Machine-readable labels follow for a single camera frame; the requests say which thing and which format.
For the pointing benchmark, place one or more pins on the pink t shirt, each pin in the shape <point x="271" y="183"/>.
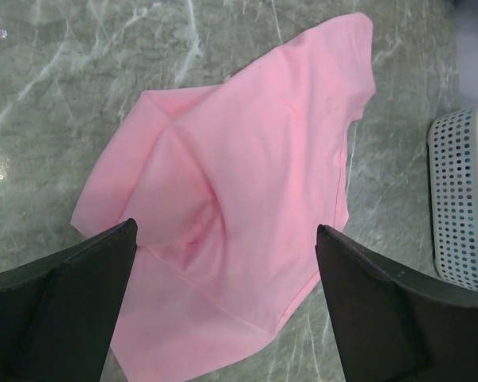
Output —
<point x="227" y="185"/>

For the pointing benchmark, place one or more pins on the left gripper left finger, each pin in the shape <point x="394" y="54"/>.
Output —
<point x="58" y="313"/>

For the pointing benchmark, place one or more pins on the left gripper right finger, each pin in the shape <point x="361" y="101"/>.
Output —
<point x="392" y="323"/>

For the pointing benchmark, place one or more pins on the white perforated laundry basket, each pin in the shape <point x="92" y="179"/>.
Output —
<point x="452" y="143"/>

